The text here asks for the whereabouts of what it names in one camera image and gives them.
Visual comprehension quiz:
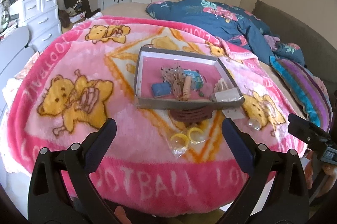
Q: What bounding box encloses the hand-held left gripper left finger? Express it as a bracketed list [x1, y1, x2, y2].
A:
[27, 118, 118, 224]

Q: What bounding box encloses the person's right hand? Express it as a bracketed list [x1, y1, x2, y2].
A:
[305, 151, 337, 189]

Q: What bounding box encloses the pile of desk clutter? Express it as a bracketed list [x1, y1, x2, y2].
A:
[0, 0, 21, 38]

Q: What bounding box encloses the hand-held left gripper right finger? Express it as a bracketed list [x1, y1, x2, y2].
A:
[222, 118, 310, 224]

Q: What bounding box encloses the pearl hair clip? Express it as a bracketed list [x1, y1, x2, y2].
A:
[247, 119, 263, 131]

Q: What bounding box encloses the white drawer chest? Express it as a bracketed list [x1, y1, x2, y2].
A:
[21, 0, 63, 53]

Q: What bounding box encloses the clear plastic bag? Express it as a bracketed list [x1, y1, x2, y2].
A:
[167, 132, 208, 160]

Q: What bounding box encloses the cream claw hair clip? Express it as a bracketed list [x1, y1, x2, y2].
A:
[214, 78, 233, 94]

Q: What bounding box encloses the grey cardboard box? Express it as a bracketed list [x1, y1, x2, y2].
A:
[134, 46, 245, 110]

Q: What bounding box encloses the striped pillow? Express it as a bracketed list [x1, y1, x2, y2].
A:
[270, 55, 331, 127]

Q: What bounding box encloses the green upholstered headboard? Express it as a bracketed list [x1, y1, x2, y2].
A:
[253, 0, 337, 98]

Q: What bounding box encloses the blue floral duvet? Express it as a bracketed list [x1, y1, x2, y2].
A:
[146, 0, 306, 68]

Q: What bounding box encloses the small clear packet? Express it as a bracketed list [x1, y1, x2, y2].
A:
[224, 108, 247, 119]

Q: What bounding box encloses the brown hair clip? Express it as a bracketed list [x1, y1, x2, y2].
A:
[170, 105, 214, 124]

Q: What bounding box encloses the black bag on floor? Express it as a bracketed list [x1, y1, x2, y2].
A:
[64, 0, 90, 22]

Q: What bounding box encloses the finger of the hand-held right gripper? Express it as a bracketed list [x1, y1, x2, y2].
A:
[288, 113, 331, 147]

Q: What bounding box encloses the white card packet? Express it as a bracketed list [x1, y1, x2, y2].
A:
[211, 88, 241, 103]

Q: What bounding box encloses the white curved table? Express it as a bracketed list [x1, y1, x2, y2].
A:
[0, 26, 35, 114]

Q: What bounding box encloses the blue small packet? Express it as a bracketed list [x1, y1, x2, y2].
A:
[151, 82, 171, 97]

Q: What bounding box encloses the pink printed bear blanket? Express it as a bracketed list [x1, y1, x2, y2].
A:
[0, 15, 308, 215]

